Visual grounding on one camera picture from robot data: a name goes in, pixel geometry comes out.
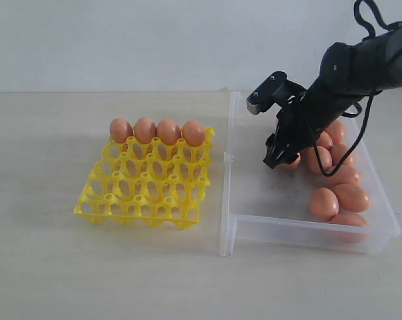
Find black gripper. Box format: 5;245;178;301
263;97;347;169

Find brown egg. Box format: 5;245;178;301
325;120;345;145
280;153;301;169
309;187;339;221
316;131;333;150
329;213;370;244
331;183;371;213
330;143;355;167
109;118;133;143
305;146;333;174
182;120;206;147
324;165;361;186
133;117;157;144
157;119;181;145

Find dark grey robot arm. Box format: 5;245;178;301
263;27;402;168

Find clear plastic bin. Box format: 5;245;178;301
219;91;401;256

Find yellow plastic egg tray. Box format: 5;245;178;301
74;127;215;229

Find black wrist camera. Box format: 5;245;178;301
246;71;306;115

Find black cable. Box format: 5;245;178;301
307;0;402;177

